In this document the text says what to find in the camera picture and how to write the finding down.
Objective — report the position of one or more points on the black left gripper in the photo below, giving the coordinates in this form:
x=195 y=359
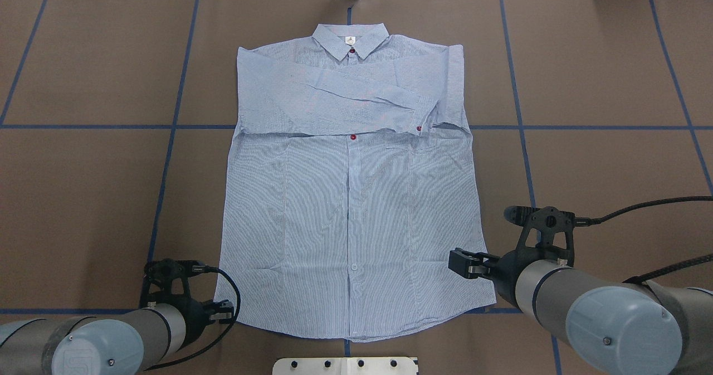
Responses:
x=193 y=312

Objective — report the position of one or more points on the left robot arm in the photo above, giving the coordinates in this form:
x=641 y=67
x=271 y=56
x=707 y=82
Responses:
x=141 y=340

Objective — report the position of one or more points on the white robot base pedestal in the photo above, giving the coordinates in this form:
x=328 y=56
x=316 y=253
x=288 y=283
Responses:
x=347 y=365

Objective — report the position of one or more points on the light blue striped shirt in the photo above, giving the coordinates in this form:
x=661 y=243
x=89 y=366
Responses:
x=350 y=178

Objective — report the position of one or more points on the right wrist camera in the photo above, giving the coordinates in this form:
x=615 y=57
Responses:
x=548 y=221

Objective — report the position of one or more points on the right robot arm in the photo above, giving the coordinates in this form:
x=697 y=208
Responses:
x=633 y=327

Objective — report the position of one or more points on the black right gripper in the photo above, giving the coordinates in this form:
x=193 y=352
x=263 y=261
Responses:
x=504 y=274

